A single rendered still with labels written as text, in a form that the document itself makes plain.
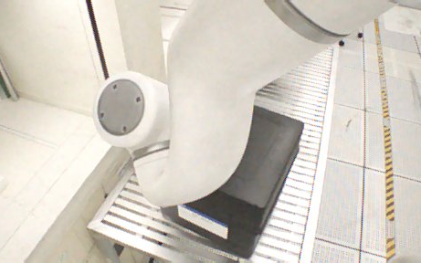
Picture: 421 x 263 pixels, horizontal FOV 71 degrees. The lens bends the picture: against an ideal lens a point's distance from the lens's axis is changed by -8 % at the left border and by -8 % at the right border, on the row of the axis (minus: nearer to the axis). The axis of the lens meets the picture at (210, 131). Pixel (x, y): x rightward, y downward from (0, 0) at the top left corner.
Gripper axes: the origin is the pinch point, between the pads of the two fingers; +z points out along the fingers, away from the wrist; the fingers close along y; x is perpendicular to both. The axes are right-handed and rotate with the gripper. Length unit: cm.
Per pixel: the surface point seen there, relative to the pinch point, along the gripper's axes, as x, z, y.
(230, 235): 22.9, 13.9, -8.0
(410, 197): 4, 152, -82
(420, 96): -78, 234, -85
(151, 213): 29.3, 19.4, 16.0
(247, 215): 14.2, 4.4, -11.5
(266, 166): 4.0, 8.9, -10.8
